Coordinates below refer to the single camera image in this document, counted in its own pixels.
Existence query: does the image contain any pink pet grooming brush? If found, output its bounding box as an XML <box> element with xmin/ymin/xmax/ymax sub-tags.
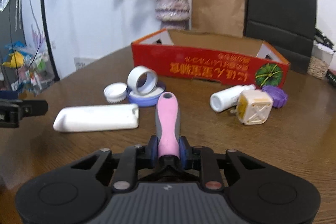
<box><xmin>155</xmin><ymin>92</ymin><xmax>181</xmax><ymax>174</ymax></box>

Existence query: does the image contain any white remote control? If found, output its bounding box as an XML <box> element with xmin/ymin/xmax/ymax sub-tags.
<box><xmin>53</xmin><ymin>103</ymin><xmax>139</xmax><ymax>132</ymax></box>

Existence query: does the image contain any white spray bottle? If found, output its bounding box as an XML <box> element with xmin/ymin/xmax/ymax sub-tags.
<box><xmin>210</xmin><ymin>85</ymin><xmax>256</xmax><ymax>113</ymax></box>

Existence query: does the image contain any white tape roll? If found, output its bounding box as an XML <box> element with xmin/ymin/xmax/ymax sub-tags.
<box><xmin>127</xmin><ymin>65</ymin><xmax>158</xmax><ymax>96</ymax></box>

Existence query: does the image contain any small white jar lid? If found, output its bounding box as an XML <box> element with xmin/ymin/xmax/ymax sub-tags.
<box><xmin>103</xmin><ymin>83</ymin><xmax>127</xmax><ymax>103</ymax></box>

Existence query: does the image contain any white cube charger plug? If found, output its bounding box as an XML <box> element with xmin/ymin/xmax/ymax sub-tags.
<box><xmin>231</xmin><ymin>90</ymin><xmax>273</xmax><ymax>126</ymax></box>

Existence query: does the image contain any purple toothed plastic lid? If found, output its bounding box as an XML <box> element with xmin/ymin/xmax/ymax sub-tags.
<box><xmin>262</xmin><ymin>85</ymin><xmax>288</xmax><ymax>109</ymax></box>

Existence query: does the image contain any red cardboard box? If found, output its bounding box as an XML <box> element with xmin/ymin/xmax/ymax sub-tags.
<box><xmin>131</xmin><ymin>29</ymin><xmax>290</xmax><ymax>88</ymax></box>

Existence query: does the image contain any black light stand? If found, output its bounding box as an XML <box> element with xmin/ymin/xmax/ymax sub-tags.
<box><xmin>35</xmin><ymin>0</ymin><xmax>62</xmax><ymax>81</ymax></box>

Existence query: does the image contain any pink marbled ceramic vase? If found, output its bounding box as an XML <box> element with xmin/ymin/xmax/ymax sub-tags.
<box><xmin>155</xmin><ymin>0</ymin><xmax>190</xmax><ymax>22</ymax></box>

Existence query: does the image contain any brown paper bag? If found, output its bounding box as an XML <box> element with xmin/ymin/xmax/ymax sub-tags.
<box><xmin>191</xmin><ymin>0</ymin><xmax>245</xmax><ymax>37</ymax></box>

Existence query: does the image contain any dark red small box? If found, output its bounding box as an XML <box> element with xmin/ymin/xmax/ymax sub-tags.
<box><xmin>325</xmin><ymin>69</ymin><xmax>336</xmax><ymax>87</ymax></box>

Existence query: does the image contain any clear seed container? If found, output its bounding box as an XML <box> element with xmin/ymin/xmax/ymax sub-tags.
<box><xmin>307</xmin><ymin>28</ymin><xmax>335</xmax><ymax>80</ymax></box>

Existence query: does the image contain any black paper bag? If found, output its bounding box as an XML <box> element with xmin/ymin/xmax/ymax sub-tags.
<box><xmin>244</xmin><ymin>0</ymin><xmax>317</xmax><ymax>74</ymax></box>

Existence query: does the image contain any wire storage rack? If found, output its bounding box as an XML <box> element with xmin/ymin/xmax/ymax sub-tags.
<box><xmin>1</xmin><ymin>41</ymin><xmax>55</xmax><ymax>96</ymax></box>

